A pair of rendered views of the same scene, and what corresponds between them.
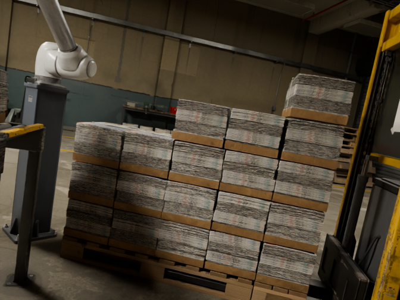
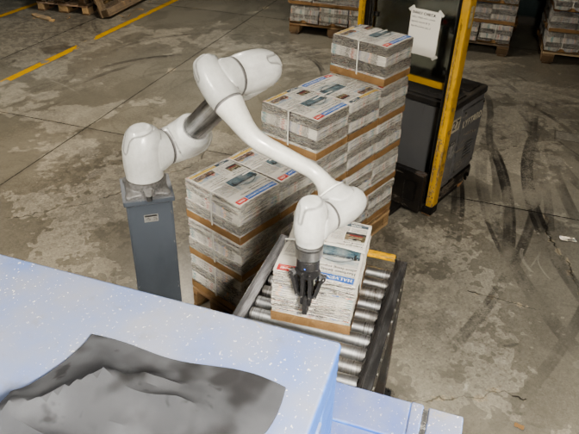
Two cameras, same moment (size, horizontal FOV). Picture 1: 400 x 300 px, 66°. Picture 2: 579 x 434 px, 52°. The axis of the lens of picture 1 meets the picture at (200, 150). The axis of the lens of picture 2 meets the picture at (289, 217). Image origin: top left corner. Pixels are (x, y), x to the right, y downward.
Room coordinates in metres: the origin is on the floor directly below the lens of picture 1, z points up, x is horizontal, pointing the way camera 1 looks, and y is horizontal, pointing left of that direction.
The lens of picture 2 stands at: (0.39, 2.54, 2.28)
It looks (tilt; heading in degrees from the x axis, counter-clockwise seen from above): 34 degrees down; 301
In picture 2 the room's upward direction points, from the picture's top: 2 degrees clockwise
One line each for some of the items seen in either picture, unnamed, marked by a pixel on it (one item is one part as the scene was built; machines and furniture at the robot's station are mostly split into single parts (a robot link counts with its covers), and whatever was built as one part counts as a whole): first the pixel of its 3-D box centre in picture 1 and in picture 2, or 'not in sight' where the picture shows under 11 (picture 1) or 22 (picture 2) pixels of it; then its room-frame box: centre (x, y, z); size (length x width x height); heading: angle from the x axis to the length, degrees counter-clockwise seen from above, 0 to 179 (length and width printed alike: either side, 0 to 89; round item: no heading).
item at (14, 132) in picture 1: (25, 130); (345, 247); (1.23, 0.71, 0.81); 0.43 x 0.03 x 0.02; 14
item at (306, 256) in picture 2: not in sight; (308, 249); (1.12, 1.22, 1.16); 0.09 x 0.09 x 0.06
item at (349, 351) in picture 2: not in sight; (303, 339); (1.11, 1.23, 0.77); 0.47 x 0.05 x 0.05; 14
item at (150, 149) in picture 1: (169, 203); (287, 214); (1.88, 0.13, 0.42); 1.17 x 0.39 x 0.83; 83
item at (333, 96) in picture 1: (294, 191); (362, 137); (1.78, -0.59, 0.65); 0.39 x 0.30 x 1.29; 173
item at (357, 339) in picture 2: not in sight; (308, 327); (1.13, 1.17, 0.77); 0.47 x 0.05 x 0.05; 14
